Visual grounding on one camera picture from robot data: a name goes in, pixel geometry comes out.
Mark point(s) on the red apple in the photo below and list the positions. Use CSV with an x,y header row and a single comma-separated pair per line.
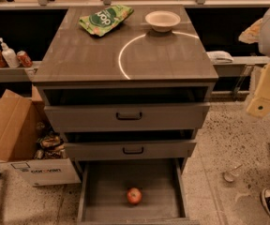
x,y
134,196

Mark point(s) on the top grey drawer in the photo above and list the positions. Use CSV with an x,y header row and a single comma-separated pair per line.
x,y
85,118

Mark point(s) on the grey drawer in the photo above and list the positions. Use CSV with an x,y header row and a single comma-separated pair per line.
x,y
85,118
104,193
129,150

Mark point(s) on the grey drawer cabinet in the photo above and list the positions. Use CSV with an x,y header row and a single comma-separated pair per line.
x,y
133,64

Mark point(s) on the middle grey drawer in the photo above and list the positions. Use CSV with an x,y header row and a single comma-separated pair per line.
x,y
129,150

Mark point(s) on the bottom grey drawer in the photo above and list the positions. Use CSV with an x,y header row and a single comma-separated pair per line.
x,y
104,193

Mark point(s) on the folded white cloth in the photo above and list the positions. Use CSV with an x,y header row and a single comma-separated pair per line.
x,y
220,57

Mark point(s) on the white paper bowl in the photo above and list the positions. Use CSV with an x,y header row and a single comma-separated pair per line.
x,y
162,21

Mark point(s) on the clear plastic cup on floor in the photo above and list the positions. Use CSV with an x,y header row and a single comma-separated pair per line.
x,y
232,174

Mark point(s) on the green chip bag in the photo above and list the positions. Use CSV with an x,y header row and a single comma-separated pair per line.
x,y
104,21

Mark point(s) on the snack packets in box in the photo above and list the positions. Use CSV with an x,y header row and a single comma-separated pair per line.
x,y
49,144

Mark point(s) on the red soda can right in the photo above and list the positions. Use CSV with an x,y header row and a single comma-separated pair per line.
x,y
24,59

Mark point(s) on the white printed cardboard box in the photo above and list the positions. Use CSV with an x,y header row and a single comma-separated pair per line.
x,y
46,172

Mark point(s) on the brown cardboard box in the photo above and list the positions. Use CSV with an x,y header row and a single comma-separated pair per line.
x,y
19,125

